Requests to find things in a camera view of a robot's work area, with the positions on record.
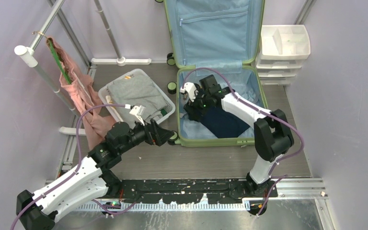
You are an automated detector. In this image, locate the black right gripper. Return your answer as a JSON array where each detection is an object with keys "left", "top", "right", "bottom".
[{"left": 184, "top": 87, "right": 212, "bottom": 122}]

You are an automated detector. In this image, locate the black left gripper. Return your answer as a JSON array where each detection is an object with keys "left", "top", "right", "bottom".
[{"left": 118, "top": 115, "right": 174, "bottom": 154}]

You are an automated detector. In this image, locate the dark green garment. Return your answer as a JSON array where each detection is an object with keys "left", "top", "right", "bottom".
[{"left": 160, "top": 109, "right": 168, "bottom": 116}]

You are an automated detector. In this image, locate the navy blue garment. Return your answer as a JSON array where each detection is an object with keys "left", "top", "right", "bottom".
[{"left": 200, "top": 107, "right": 250, "bottom": 138}]

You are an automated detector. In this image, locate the grey garment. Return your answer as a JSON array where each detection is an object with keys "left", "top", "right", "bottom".
[{"left": 107, "top": 74, "right": 168, "bottom": 123}]

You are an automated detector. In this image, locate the white perforated plastic basket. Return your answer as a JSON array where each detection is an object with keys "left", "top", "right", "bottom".
[{"left": 98, "top": 69, "right": 176, "bottom": 124}]

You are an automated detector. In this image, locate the green ribbed hard-shell suitcase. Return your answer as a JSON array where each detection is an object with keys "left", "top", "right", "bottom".
[{"left": 154, "top": 0, "right": 273, "bottom": 148}]

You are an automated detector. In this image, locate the white plastic drawer organizer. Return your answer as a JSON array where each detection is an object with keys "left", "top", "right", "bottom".
[{"left": 255, "top": 24, "right": 311, "bottom": 86}]

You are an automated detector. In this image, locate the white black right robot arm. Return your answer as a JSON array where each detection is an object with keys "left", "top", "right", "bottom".
[{"left": 180, "top": 75, "right": 294, "bottom": 197}]

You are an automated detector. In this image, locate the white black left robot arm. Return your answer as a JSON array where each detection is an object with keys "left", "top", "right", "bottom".
[{"left": 16, "top": 120, "right": 174, "bottom": 230}]

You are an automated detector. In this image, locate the pink cloth garment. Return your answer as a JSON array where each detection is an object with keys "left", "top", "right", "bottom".
[{"left": 46, "top": 36, "right": 116, "bottom": 150}]

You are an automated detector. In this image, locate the green clothes hanger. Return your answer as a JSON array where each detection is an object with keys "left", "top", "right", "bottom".
[{"left": 46, "top": 39, "right": 72, "bottom": 85}]

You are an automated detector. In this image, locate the white and silver clothes rack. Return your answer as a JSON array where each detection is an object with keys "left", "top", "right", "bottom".
[{"left": 14, "top": 0, "right": 153, "bottom": 136}]

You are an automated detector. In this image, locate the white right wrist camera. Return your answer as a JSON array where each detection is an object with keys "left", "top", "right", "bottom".
[{"left": 179, "top": 82, "right": 198, "bottom": 102}]

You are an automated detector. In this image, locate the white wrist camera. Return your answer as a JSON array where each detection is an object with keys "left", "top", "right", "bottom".
[
  {"left": 179, "top": 82, "right": 198, "bottom": 102},
  {"left": 125, "top": 104, "right": 145, "bottom": 127}
]

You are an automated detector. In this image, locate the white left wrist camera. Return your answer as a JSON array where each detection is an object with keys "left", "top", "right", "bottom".
[{"left": 125, "top": 104, "right": 145, "bottom": 127}]

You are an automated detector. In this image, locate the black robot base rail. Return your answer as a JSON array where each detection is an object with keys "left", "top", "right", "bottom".
[{"left": 89, "top": 177, "right": 278, "bottom": 217}]

